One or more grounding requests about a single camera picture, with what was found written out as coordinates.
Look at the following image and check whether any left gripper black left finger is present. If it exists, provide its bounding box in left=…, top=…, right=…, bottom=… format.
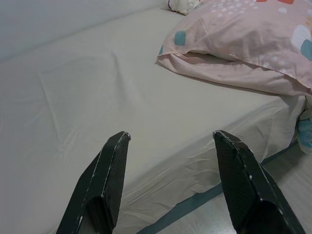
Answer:
left=56, top=131, right=132, bottom=234

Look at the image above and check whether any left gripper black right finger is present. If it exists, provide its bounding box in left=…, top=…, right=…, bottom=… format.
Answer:
left=212, top=129, right=307, bottom=234

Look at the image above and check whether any mattress with cream sheet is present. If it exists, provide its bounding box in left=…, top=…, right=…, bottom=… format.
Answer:
left=0, top=2, right=312, bottom=234

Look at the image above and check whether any pink pillow with orange patches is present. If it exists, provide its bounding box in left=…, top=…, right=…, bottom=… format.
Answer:
left=156, top=0, right=312, bottom=96

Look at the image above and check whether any cream cartoon print blanket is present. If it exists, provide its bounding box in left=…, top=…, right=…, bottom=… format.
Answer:
left=167, top=0, right=312, bottom=155

